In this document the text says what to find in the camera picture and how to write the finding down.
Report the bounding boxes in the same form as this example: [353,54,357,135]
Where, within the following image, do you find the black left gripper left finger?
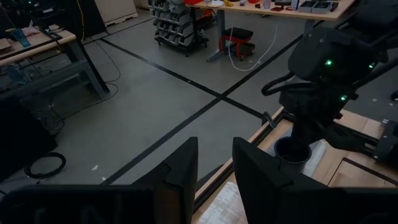
[132,136,200,224]

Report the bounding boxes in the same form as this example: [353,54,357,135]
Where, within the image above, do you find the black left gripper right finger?
[231,136,337,224]

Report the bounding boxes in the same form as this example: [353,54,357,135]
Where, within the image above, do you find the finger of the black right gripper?
[291,120,325,147]
[324,122,367,152]

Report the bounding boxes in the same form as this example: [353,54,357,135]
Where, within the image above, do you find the dark navy enamel mug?
[273,135,313,174]

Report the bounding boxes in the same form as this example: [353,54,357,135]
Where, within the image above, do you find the light wood desk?
[186,0,357,63]

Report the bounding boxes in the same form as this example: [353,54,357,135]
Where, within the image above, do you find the red stool black seat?
[218,27,257,60]

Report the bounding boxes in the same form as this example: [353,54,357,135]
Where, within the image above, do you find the grey storage bin rack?
[148,0,216,58]

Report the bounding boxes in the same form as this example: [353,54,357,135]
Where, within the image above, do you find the black computer tower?
[0,95,59,182]

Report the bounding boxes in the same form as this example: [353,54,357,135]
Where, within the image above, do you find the cream panel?
[93,0,139,27]

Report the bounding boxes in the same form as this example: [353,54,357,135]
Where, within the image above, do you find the wood workbench grey legs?
[0,24,111,102]

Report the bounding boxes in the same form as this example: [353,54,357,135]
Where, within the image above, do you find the teal bottle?
[12,27,32,49]

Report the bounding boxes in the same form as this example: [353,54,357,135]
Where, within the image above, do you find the white floor cable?
[227,24,279,73]

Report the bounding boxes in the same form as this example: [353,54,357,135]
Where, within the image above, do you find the black cable coil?
[24,151,67,180]

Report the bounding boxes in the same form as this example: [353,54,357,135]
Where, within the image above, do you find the yellow hanging cable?
[75,0,85,42]

